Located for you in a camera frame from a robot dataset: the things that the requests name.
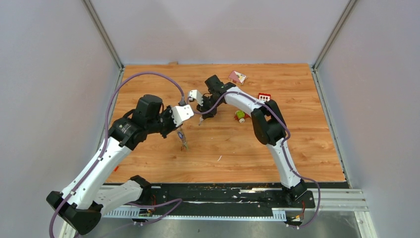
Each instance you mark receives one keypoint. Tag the pink picture block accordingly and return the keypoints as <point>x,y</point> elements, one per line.
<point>237,78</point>

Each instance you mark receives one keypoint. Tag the toy brick car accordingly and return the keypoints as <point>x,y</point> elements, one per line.
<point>241,116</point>

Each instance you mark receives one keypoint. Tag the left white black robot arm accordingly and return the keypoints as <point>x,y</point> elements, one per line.
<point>81,204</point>

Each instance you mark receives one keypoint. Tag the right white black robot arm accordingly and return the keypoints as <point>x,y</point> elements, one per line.
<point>268,125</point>

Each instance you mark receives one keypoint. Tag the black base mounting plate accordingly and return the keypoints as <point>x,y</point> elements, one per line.
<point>226,199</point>

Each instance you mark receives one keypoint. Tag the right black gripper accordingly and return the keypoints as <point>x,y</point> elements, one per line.
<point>203,108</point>

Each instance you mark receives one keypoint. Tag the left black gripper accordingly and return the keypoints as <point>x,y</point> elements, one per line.
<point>173,127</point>

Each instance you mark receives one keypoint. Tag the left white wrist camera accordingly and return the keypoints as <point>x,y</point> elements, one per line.
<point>181,114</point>

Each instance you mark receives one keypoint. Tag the red white window brick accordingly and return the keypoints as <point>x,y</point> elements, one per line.
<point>264,97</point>

